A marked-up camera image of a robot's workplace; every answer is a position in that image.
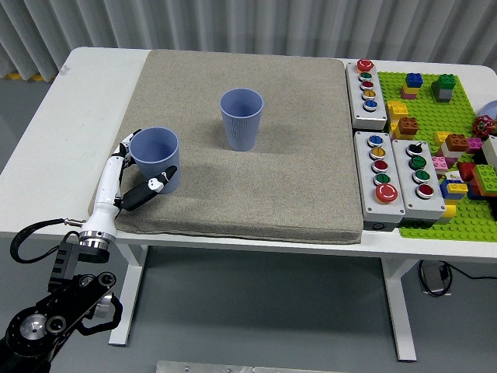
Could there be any white table leg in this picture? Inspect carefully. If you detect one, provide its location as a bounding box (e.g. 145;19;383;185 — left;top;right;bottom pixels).
108;243;149;347
380;256;419;363

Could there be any large green brick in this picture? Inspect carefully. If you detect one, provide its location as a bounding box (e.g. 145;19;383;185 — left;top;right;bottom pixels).
470;163;497;191

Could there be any white box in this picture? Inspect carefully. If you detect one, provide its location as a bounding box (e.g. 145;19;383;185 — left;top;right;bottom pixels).
481;135;497;164

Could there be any ribbed blue cup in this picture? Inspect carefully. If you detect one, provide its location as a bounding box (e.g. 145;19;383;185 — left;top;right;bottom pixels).
219;88;265;152
129;127;182;195

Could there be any grey curtain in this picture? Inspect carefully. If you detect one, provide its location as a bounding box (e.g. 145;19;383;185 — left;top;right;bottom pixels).
0;0;497;82

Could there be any yellow black floor tape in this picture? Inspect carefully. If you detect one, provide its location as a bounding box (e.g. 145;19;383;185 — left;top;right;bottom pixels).
6;71;57;82

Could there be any green brick baseplate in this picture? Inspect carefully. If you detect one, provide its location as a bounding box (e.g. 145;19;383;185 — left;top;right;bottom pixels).
377;71;497;242

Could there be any grey five-button box large stop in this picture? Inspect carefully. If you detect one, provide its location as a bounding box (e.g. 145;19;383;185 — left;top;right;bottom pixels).
353;131;407;233

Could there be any grey five-button box small stop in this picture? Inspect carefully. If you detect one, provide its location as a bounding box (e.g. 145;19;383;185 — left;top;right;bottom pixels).
344;58;389;131

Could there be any grey-brown mat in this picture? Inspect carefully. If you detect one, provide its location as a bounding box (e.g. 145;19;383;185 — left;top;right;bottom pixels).
88;48;365;245

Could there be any brown white brick stack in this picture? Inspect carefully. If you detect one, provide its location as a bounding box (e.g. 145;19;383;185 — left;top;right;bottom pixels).
444;133;471;159

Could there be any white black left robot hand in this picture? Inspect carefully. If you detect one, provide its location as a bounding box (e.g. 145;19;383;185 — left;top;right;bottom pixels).
81;129;179;236

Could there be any red brick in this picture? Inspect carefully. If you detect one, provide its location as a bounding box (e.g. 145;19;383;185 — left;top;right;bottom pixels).
457;162;478;183

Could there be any black floor cable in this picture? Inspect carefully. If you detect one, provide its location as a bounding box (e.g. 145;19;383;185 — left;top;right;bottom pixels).
418;260;497;298

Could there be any pale blue bowl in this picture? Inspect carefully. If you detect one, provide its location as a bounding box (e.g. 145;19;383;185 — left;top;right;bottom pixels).
479;99;497;120

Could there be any grey power adapter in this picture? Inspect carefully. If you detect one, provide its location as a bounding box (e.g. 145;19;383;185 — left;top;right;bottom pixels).
421;263;447;295

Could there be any green grey brick stack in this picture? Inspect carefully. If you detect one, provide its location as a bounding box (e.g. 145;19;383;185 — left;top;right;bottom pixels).
430;73;457;103

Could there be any blue pink yellow brick stack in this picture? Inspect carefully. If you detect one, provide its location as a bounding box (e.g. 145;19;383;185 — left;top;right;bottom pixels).
400;72;425;99

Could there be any grey four-button box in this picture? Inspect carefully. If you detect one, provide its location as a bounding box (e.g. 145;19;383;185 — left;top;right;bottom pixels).
391;138;447;230

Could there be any yellow white brick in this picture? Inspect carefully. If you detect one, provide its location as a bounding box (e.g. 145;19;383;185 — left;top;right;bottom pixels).
438;204;458;226

